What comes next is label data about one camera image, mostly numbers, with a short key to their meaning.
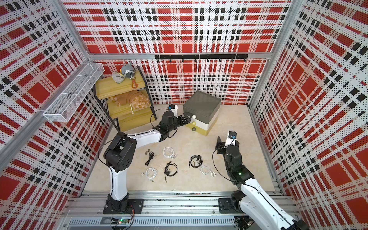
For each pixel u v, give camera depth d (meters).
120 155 0.52
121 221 0.69
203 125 0.93
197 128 0.99
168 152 0.93
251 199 0.51
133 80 0.88
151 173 0.85
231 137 0.66
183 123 0.84
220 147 0.70
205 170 0.86
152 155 0.93
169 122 0.75
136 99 0.88
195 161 0.91
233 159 0.57
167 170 0.86
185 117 0.84
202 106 0.94
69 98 0.73
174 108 0.86
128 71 0.86
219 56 0.89
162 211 0.73
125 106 0.93
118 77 0.84
